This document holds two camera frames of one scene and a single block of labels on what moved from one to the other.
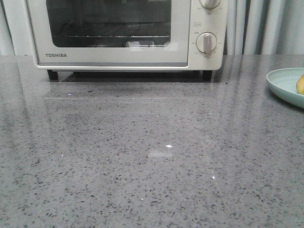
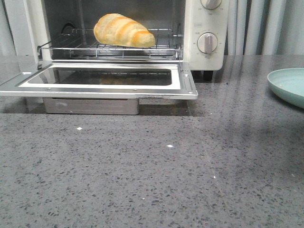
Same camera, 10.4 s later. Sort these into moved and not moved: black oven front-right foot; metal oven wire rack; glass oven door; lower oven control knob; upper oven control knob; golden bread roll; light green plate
Moved: glass oven door; golden bread roll; metal oven wire rack
Not moved: light green plate; lower oven control knob; black oven front-right foot; upper oven control knob
